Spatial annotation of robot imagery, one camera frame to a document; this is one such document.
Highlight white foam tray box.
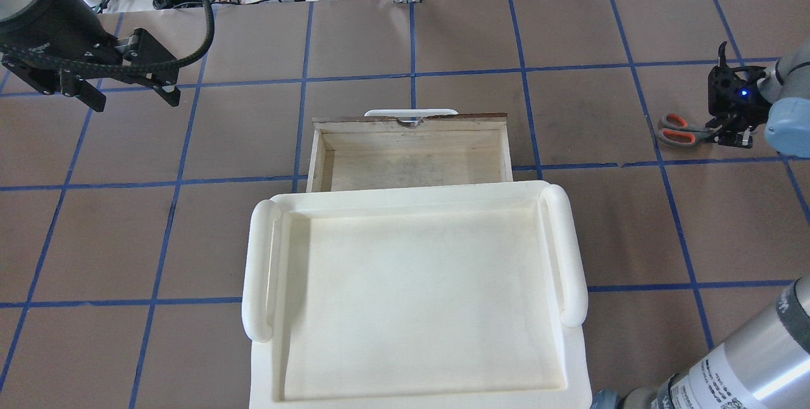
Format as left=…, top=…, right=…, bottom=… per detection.
left=241, top=180, right=591, bottom=408

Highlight orange grey handled scissors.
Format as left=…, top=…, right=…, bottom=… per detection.
left=656, top=113, right=718, bottom=148

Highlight light wooden drawer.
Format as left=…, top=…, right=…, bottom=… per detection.
left=306, top=113, right=514, bottom=192

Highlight white drawer handle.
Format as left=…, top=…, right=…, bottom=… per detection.
left=364, top=108, right=458, bottom=120

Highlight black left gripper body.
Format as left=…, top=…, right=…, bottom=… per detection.
left=0, top=0, right=153, bottom=96

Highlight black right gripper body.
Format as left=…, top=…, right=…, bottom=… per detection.
left=706, top=62, right=770, bottom=144

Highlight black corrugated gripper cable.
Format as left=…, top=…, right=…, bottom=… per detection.
left=0, top=0, right=216, bottom=74

